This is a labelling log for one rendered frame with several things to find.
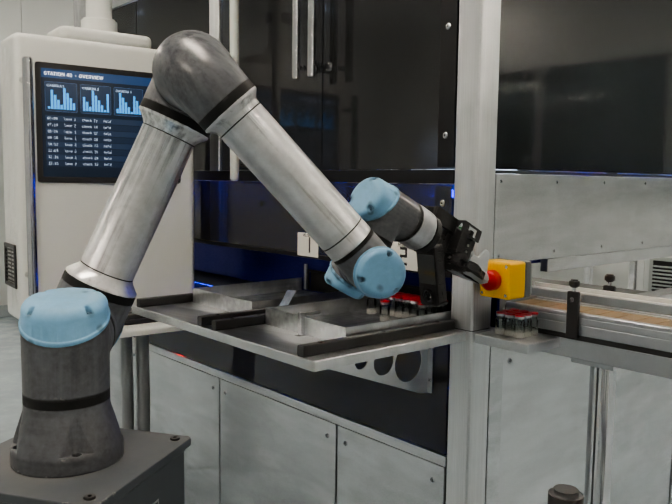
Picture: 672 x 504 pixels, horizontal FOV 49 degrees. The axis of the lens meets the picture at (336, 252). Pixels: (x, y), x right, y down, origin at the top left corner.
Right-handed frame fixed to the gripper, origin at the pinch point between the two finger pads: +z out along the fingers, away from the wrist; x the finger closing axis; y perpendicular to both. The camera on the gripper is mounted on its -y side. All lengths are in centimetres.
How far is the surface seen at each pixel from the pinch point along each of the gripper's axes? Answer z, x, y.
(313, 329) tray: -17.3, 21.7, -18.9
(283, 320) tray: -17.3, 31.6, -18.7
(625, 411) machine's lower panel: 81, 6, -7
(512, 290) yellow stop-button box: 5.2, -3.6, 0.7
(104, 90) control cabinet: -44, 107, 26
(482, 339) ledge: 9.3, 2.7, -9.2
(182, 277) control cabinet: -1, 106, -12
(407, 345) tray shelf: -6.5, 7.0, -16.1
